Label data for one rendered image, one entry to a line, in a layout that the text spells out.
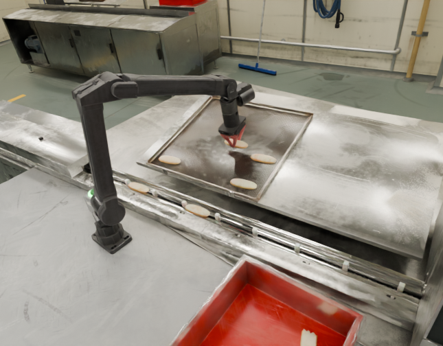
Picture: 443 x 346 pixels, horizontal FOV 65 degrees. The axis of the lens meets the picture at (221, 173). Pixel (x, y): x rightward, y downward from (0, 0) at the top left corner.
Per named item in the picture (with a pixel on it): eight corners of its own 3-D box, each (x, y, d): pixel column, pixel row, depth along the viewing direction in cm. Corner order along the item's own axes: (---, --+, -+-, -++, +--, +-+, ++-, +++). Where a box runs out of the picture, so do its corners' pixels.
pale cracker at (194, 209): (182, 209, 120) (182, 207, 120) (189, 203, 123) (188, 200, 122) (206, 219, 116) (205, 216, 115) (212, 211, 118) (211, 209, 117)
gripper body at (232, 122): (246, 120, 128) (244, 104, 123) (233, 136, 123) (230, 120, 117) (231, 117, 131) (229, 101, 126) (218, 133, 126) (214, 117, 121)
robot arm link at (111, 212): (63, 75, 89) (75, 86, 82) (114, 68, 96) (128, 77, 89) (91, 213, 113) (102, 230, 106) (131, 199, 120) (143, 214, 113)
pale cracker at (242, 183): (228, 185, 122) (227, 182, 121) (233, 178, 124) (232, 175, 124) (254, 191, 118) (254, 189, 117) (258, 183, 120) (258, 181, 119)
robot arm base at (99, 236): (91, 239, 117) (112, 255, 110) (84, 222, 112) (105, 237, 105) (112, 224, 122) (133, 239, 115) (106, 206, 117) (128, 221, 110)
